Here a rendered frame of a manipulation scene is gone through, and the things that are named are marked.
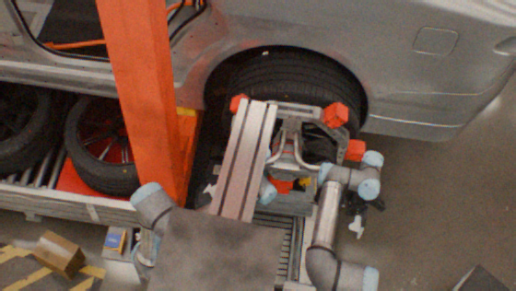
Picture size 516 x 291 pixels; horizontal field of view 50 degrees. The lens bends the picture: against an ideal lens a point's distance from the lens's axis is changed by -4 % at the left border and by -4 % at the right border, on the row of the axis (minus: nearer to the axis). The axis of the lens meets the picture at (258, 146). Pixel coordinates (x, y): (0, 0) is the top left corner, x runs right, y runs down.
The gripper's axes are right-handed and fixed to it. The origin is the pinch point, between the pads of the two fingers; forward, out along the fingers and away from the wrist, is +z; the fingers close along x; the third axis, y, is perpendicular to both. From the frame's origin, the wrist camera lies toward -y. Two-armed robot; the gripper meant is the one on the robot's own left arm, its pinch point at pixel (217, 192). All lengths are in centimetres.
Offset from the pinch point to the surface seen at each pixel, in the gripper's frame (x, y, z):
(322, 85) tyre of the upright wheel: 38, -29, -44
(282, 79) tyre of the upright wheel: 23, -36, -37
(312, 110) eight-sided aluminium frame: 34, -20, -37
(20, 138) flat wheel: -54, -82, 86
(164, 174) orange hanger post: -18.6, -12.8, 7.8
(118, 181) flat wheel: -11, -44, 66
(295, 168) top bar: 29.6, -1.4, -18.6
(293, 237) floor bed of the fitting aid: 85, -4, 55
